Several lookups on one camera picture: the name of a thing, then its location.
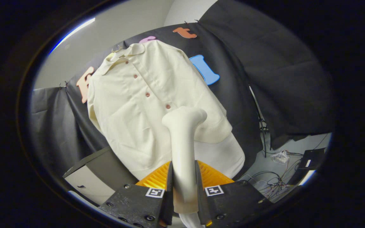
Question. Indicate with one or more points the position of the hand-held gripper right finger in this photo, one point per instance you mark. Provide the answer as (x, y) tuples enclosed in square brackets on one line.
[(233, 201)]

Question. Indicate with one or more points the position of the black device box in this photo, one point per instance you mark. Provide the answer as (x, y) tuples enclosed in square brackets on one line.
[(312, 158)]

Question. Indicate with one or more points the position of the white cabinet with grey top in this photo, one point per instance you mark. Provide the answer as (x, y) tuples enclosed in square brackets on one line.
[(87, 180)]

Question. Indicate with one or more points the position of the cream button shirt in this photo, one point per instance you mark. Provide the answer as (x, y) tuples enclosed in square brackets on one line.
[(128, 110)]

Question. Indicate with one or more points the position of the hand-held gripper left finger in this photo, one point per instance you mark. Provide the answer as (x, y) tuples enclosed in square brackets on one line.
[(138, 202)]

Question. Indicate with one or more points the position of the black backdrop cloth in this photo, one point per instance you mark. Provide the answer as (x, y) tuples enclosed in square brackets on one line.
[(280, 79)]

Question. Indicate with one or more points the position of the backdrop stand pole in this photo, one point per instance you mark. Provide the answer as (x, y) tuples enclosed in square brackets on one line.
[(260, 120)]

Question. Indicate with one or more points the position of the white clothes hanger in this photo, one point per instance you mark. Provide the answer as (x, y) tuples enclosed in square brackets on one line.
[(116, 50)]

